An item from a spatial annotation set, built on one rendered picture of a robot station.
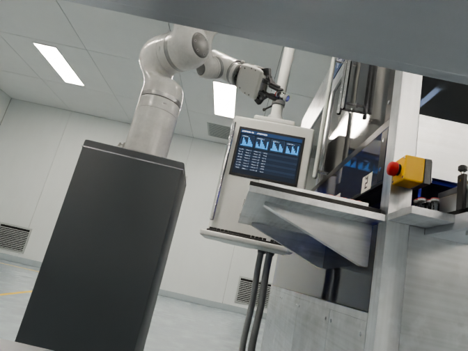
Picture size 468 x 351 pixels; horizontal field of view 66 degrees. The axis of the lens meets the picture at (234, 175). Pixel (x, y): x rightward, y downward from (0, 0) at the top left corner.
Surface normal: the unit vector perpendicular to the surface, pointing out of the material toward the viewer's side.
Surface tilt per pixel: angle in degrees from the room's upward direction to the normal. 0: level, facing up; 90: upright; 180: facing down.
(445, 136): 90
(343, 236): 90
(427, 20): 180
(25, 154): 90
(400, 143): 90
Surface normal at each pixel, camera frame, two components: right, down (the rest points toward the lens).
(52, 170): 0.04, -0.25
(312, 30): -0.22, 0.94
